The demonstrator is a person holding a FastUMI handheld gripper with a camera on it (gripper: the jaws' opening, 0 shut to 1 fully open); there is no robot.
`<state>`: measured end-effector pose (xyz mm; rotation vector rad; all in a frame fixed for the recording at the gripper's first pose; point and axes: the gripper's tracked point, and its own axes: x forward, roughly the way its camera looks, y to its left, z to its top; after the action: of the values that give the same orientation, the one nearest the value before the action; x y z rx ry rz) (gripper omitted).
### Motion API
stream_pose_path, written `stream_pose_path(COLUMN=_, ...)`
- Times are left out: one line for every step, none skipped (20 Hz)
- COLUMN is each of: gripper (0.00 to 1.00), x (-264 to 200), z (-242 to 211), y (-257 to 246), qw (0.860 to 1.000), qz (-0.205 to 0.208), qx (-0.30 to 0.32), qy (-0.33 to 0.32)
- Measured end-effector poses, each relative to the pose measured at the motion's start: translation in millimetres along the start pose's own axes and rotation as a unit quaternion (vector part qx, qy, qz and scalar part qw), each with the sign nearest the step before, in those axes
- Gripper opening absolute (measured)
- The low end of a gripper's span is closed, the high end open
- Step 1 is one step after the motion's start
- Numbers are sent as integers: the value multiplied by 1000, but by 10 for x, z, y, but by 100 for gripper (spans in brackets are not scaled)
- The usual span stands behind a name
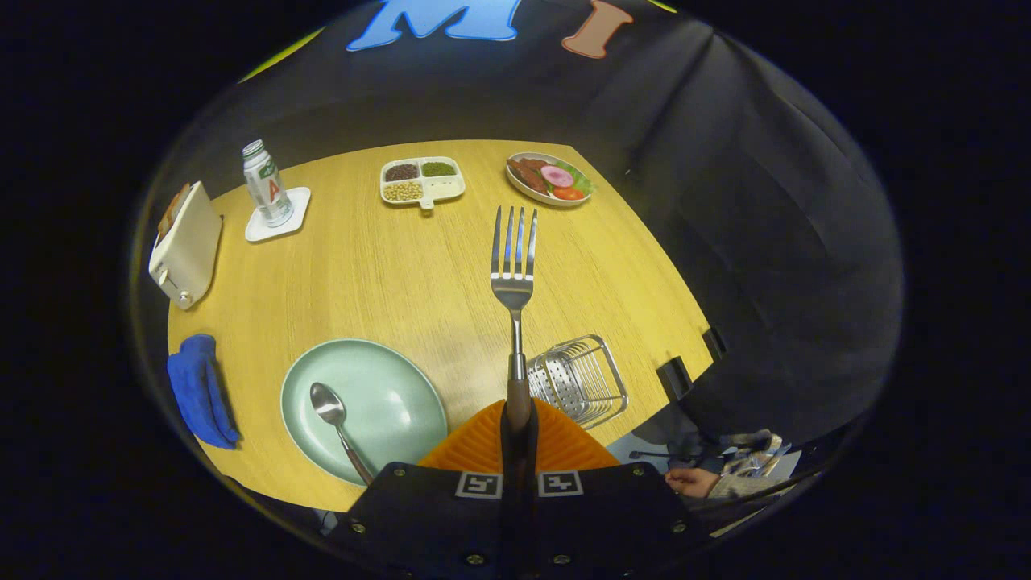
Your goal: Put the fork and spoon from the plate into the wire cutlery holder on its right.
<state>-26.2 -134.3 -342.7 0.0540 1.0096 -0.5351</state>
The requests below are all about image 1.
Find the white toaster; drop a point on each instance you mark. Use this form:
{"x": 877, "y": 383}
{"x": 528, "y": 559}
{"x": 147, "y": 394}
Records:
{"x": 189, "y": 254}

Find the white green drink bottle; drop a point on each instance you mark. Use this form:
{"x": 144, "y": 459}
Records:
{"x": 268, "y": 189}

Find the pale green plate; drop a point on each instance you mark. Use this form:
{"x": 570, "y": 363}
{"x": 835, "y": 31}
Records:
{"x": 387, "y": 403}

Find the white square coaster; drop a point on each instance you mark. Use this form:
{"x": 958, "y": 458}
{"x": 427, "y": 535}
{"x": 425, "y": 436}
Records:
{"x": 298, "y": 211}

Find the blue cloth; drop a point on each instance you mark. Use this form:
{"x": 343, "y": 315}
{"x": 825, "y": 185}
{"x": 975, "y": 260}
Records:
{"x": 197, "y": 391}

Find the black table clamp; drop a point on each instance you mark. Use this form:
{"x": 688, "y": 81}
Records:
{"x": 714, "y": 344}
{"x": 674, "y": 379}

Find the plate of sliced food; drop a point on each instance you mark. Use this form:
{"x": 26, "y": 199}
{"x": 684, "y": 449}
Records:
{"x": 549, "y": 179}

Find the person's patterned sleeve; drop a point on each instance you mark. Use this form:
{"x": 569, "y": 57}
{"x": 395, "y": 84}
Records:
{"x": 749, "y": 471}

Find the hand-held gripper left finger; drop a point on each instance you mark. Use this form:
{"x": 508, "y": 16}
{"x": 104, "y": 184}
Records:
{"x": 419, "y": 515}

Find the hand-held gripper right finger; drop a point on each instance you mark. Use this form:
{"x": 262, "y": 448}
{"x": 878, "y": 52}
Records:
{"x": 612, "y": 515}

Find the white divided bean tray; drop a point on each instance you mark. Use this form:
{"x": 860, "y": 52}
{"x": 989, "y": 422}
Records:
{"x": 423, "y": 181}

